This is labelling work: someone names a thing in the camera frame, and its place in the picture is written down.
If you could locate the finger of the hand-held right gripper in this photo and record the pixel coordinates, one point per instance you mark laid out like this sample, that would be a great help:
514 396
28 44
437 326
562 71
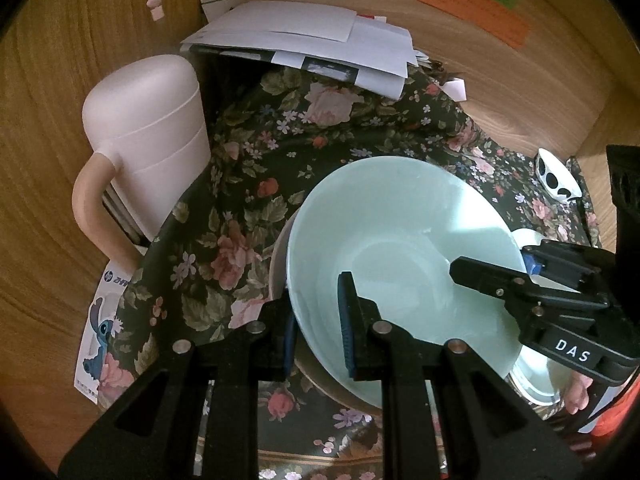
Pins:
480 272
532 264

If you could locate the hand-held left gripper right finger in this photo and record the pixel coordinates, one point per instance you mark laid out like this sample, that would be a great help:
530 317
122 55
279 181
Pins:
345 320

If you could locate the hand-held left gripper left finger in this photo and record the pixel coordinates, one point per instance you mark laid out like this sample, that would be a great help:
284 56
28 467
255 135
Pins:
289 335

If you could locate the large white plate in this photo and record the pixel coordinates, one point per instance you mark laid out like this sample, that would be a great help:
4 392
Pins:
537 380

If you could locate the pale pink bowl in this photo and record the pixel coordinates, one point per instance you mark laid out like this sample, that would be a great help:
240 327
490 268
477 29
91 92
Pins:
278 265

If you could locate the mint green bowl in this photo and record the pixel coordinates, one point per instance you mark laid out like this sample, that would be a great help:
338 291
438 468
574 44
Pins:
400 220

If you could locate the person's right hand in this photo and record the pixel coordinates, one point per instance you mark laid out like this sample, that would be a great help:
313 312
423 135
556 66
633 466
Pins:
577 392

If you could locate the orange cloth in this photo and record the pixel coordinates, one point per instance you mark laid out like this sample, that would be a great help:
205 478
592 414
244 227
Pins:
617 410

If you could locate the small white patterned bowl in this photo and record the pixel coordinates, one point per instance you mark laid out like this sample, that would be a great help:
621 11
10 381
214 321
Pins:
555 175

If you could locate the dark floral tablecloth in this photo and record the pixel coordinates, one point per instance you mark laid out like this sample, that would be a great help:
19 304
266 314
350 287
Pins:
240 185

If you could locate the Stitch cartoon booklet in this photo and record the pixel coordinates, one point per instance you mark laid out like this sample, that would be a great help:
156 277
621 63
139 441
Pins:
100 330

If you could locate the orange sticky note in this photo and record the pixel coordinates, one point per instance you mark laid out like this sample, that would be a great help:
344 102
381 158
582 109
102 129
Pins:
475 10

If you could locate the stack of white papers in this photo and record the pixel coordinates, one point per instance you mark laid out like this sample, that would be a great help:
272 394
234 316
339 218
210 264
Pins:
310 30

